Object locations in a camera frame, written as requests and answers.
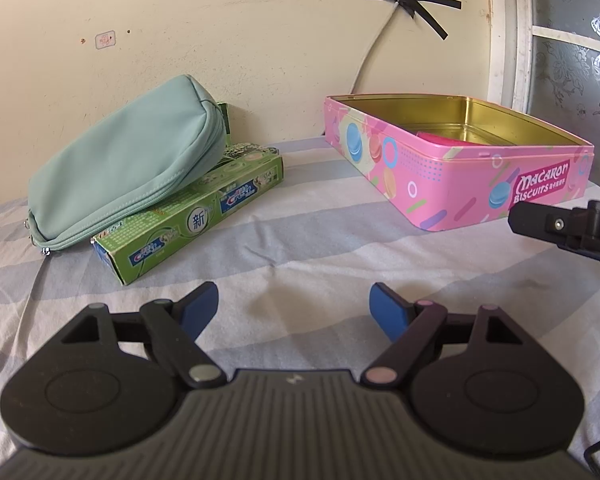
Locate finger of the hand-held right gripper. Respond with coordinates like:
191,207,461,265
509,200,600,266

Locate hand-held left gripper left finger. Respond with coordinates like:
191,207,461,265
60,281,227,390

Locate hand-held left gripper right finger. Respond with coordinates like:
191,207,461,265
360,282,531,390

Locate green toothpaste box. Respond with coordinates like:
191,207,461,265
91,142,285,287

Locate pink biscuit tin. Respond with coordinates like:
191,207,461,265
323,93,596,232

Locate teal zipper pouch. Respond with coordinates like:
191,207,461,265
26,74,229,256

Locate striped bed sheet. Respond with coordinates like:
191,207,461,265
0,132,600,480

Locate pink wallet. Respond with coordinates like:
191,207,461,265
416,130,473,147

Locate frosted patterned window glass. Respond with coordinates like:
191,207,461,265
527,0,600,161

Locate white window frame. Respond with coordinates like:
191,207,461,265
485,0,600,111

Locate white power cable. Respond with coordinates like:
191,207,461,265
351,2,398,96

